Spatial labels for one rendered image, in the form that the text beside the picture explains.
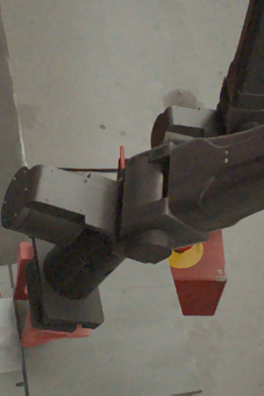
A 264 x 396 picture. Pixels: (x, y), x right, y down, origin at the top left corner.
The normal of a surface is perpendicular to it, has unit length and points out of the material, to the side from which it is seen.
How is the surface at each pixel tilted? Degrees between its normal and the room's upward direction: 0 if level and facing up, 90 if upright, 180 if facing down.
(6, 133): 0
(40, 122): 0
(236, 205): 90
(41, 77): 0
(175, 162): 46
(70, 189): 25
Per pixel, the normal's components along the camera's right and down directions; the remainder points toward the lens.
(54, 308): 0.53, -0.57
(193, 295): 0.04, 0.81
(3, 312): 0.09, -0.59
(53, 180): 0.46, -0.37
